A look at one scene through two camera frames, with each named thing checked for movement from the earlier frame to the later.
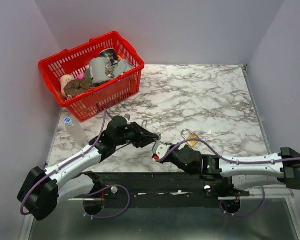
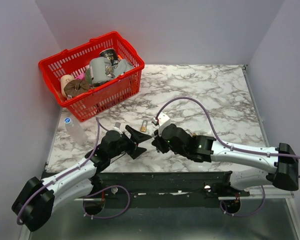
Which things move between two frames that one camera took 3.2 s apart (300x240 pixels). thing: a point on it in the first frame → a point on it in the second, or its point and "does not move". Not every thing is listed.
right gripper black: (165, 160) → (158, 141)
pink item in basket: (81, 76) does not move
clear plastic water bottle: (76, 131) does not move
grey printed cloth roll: (101, 69) does not move
